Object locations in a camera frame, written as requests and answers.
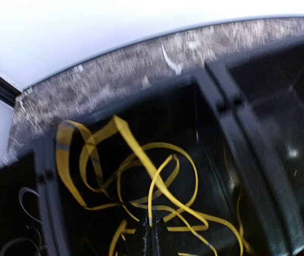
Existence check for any black three-compartment tray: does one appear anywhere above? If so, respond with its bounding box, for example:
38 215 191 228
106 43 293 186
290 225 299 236
0 31 304 256

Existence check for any grey cable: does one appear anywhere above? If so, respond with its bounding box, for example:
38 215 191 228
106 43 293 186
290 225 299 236
0 186 49 256

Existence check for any yellow cable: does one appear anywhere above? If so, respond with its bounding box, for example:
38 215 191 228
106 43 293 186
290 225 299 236
54 115 254 256

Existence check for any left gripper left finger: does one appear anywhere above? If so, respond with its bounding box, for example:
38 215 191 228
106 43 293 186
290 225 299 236
134 217 152 256

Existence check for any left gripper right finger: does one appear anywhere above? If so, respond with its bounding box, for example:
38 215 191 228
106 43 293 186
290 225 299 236
151 216 175 256

